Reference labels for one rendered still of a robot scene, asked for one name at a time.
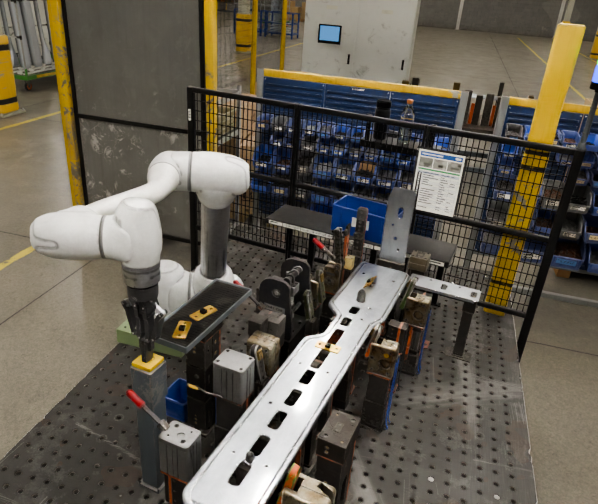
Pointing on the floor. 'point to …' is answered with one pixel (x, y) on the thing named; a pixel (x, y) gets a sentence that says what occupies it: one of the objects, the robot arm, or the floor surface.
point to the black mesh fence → (381, 181)
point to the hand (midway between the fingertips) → (147, 348)
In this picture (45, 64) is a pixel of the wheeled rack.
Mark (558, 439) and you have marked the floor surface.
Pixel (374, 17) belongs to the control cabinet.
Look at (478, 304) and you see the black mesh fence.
